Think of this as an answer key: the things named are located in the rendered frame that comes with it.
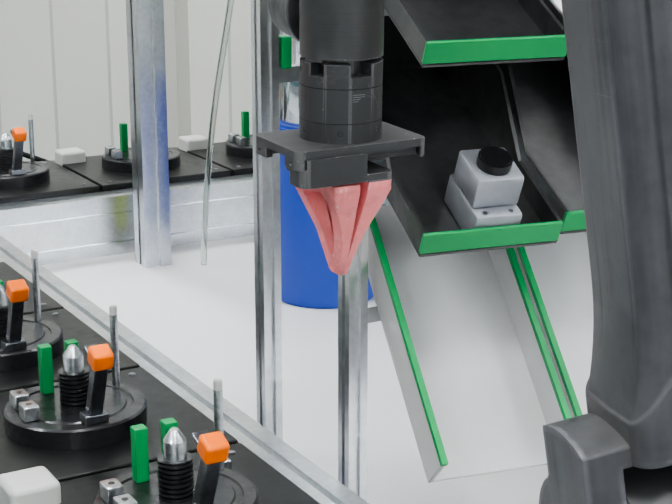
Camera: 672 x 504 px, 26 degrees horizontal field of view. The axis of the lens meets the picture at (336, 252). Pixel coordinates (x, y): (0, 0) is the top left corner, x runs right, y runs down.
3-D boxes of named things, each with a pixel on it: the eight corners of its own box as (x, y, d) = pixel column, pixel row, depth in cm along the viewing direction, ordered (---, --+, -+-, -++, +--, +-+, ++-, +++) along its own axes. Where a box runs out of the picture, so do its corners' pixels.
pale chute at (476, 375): (561, 463, 131) (580, 443, 127) (426, 484, 126) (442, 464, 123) (473, 199, 143) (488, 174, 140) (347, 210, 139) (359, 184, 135)
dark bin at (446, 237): (557, 244, 127) (578, 176, 122) (418, 258, 123) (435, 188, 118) (441, 68, 147) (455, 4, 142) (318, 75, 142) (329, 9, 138)
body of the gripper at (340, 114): (252, 159, 101) (252, 53, 99) (377, 144, 106) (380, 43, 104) (297, 180, 96) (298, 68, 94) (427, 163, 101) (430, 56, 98)
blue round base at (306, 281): (395, 299, 220) (397, 123, 213) (304, 315, 213) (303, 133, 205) (343, 274, 233) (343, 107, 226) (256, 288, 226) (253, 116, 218)
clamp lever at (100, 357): (107, 416, 139) (115, 354, 135) (87, 420, 138) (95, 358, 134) (94, 391, 142) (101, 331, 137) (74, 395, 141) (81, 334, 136)
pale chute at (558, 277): (687, 430, 138) (708, 411, 134) (563, 449, 134) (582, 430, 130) (592, 182, 151) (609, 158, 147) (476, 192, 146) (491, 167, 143)
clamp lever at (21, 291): (25, 343, 160) (30, 288, 155) (7, 346, 159) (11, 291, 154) (15, 323, 162) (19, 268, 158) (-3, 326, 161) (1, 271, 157)
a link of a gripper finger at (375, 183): (256, 269, 104) (255, 140, 101) (343, 255, 107) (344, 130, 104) (302, 296, 98) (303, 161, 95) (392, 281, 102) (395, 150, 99)
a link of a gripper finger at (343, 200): (286, 264, 105) (286, 137, 102) (371, 251, 108) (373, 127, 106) (333, 291, 99) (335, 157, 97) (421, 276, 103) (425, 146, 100)
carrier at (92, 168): (231, 181, 257) (229, 111, 254) (102, 197, 246) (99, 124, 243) (175, 157, 278) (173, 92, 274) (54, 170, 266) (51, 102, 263)
